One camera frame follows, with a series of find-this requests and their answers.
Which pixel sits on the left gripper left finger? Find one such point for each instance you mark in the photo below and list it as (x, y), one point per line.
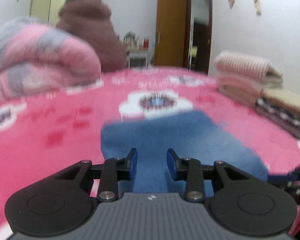
(114, 171)

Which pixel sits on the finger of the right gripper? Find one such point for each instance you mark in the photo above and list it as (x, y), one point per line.
(280, 178)

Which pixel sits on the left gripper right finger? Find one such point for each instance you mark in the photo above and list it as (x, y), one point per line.
(188, 170)

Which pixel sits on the blue denim jeans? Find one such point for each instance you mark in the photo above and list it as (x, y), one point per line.
(190, 134)

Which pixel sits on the beige folded clothes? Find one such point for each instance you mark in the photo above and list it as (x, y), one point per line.
(280, 98)

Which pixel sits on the patterned folded cloth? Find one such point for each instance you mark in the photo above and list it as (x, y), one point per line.
(283, 118)

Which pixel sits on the pink floral bed blanket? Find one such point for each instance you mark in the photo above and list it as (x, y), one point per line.
(46, 133)

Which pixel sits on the light pink folded blanket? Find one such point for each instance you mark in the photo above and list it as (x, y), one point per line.
(242, 83)

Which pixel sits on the cluttered white shelf desk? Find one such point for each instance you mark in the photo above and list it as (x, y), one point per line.
(136, 55)

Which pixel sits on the red bottle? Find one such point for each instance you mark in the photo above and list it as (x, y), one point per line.
(145, 43)

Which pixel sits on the pink grey folded duvet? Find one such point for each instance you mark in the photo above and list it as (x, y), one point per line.
(36, 58)

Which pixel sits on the brown wooden door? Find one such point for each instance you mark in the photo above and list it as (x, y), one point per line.
(183, 34)

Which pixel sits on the person in mauve jacket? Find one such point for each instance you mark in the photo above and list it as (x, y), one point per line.
(90, 21)

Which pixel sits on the pale yellow wardrobe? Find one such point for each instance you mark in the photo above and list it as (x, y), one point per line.
(46, 10)

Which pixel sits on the wall hanging decoration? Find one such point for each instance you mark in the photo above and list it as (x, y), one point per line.
(257, 5)

